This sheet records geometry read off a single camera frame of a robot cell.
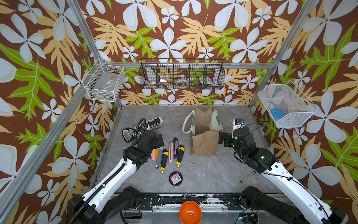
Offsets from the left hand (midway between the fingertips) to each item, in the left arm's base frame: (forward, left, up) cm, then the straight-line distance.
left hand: (154, 136), depth 81 cm
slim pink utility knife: (-1, -9, -17) cm, 19 cm away
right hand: (-2, -40, +7) cm, 40 cm away
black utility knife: (+2, -12, -17) cm, 21 cm away
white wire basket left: (+28, +33, +17) cm, 47 cm away
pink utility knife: (-4, +3, -16) cm, 17 cm away
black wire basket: (+43, -15, +14) cm, 47 cm away
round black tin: (-20, -13, -15) cm, 28 cm away
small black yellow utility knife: (-1, -16, -17) cm, 23 cm away
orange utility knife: (-4, 0, -16) cm, 16 cm away
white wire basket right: (+15, -80, +10) cm, 82 cm away
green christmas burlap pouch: (+17, -34, -16) cm, 41 cm away
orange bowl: (-36, -21, -16) cm, 45 cm away
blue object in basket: (+11, -72, +9) cm, 74 cm away
